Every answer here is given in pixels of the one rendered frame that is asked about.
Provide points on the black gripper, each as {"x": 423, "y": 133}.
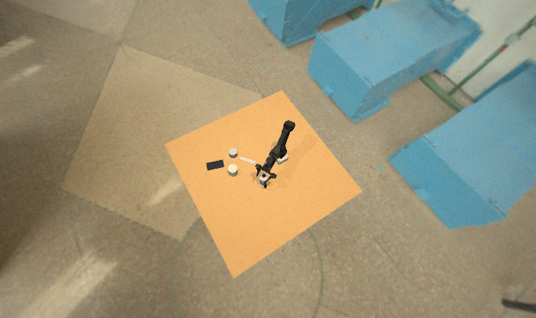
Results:
{"x": 272, "y": 175}

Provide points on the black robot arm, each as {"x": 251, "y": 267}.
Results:
{"x": 280, "y": 149}

